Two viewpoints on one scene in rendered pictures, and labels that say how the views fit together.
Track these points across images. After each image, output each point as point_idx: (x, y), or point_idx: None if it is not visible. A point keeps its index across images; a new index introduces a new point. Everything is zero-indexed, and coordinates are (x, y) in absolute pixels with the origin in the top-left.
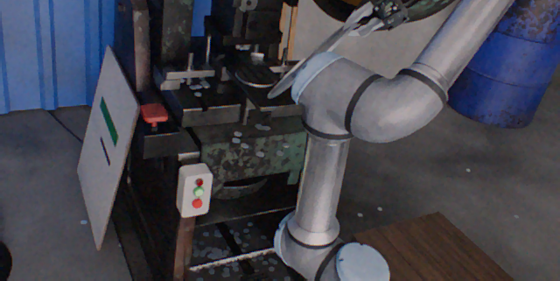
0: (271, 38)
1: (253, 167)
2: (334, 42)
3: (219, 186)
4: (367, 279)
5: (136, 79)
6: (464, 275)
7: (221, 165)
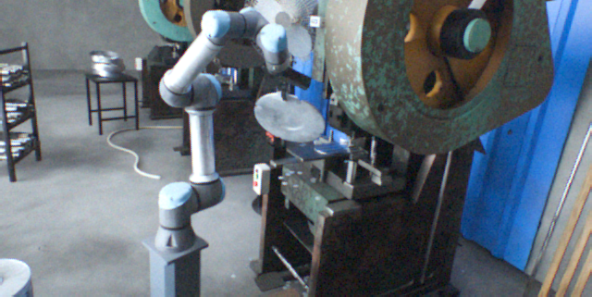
0: (338, 126)
1: (298, 200)
2: (285, 106)
3: (287, 201)
4: (164, 189)
5: None
6: None
7: (288, 185)
